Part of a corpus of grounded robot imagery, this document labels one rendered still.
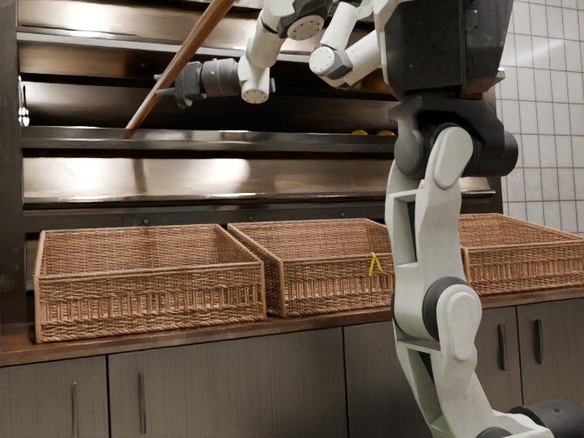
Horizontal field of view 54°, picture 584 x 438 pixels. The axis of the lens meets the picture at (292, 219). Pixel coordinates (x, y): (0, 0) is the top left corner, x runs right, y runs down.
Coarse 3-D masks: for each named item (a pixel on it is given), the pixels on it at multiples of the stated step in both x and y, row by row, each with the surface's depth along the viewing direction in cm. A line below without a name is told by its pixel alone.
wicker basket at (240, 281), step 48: (48, 240) 172; (96, 240) 177; (144, 240) 183; (192, 240) 188; (48, 288) 130; (96, 288) 134; (144, 288) 138; (192, 288) 142; (240, 288) 167; (48, 336) 130; (96, 336) 133
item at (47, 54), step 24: (24, 48) 167; (48, 48) 168; (72, 48) 170; (96, 48) 171; (120, 48) 173; (144, 48) 176; (168, 48) 179; (48, 72) 182; (72, 72) 184; (96, 72) 186; (120, 72) 188; (144, 72) 190; (288, 72) 202; (312, 72) 205
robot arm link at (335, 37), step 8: (336, 16) 162; (344, 16) 161; (336, 24) 161; (344, 24) 161; (352, 24) 162; (328, 32) 162; (336, 32) 161; (344, 32) 162; (328, 40) 162; (336, 40) 161; (344, 40) 162; (336, 48) 162; (344, 48) 164; (328, 80) 163; (336, 80) 163
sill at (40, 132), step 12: (24, 132) 175; (36, 132) 176; (48, 132) 178; (60, 132) 179; (72, 132) 180; (84, 132) 182; (96, 132) 183; (108, 132) 184; (120, 132) 186; (132, 132) 187; (144, 132) 189; (156, 132) 190; (168, 132) 192; (180, 132) 194; (192, 132) 195; (204, 132) 197; (216, 132) 198; (228, 132) 200; (240, 132) 202; (252, 132) 203; (264, 132) 205; (276, 132) 207; (288, 132) 209; (372, 144) 222; (384, 144) 224
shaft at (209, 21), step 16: (224, 0) 92; (208, 16) 99; (192, 32) 108; (208, 32) 105; (192, 48) 113; (176, 64) 124; (160, 80) 138; (160, 96) 150; (144, 112) 166; (128, 128) 192
